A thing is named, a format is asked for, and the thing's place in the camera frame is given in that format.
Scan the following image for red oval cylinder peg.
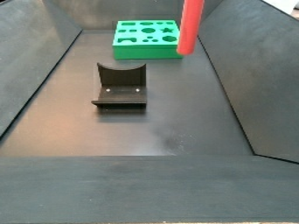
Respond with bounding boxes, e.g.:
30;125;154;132
176;0;204;55

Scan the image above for black curved peg holder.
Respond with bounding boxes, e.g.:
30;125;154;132
90;63;146;107

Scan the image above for green shape sorting board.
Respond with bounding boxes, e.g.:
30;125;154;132
112;20;181;60

